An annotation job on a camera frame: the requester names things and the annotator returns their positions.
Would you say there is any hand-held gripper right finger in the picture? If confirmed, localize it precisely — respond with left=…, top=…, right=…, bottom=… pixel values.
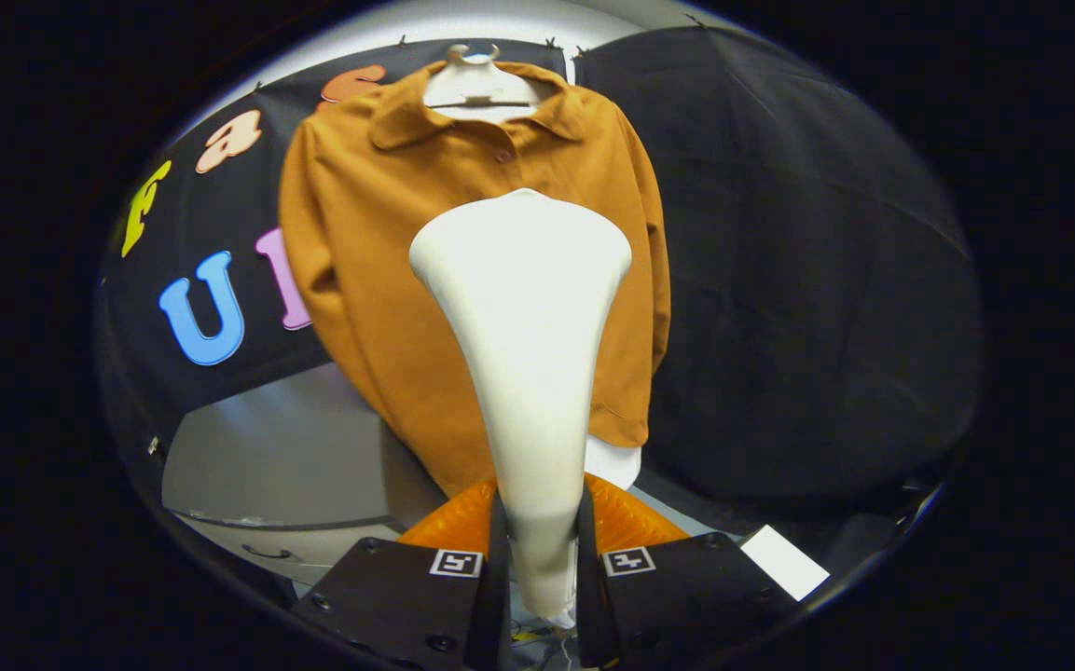
left=576, top=472, right=804, bottom=671

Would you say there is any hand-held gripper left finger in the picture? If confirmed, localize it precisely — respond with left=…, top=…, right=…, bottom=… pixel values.
left=290, top=480, right=512, bottom=671

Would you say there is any white garment steamer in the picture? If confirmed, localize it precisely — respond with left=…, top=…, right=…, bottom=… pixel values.
left=408, top=188, right=634, bottom=630

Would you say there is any orange button shirt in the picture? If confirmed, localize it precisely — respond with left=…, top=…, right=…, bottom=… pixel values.
left=278, top=61, right=671, bottom=500

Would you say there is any white clothes hanger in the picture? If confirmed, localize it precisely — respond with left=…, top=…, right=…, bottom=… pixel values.
left=422, top=42, right=543, bottom=124

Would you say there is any white rectangular card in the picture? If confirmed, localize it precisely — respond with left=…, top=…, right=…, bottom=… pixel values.
left=740, top=525, right=831, bottom=602

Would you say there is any black backdrop cloth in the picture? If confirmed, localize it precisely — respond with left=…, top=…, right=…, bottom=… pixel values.
left=94, top=23, right=984, bottom=523

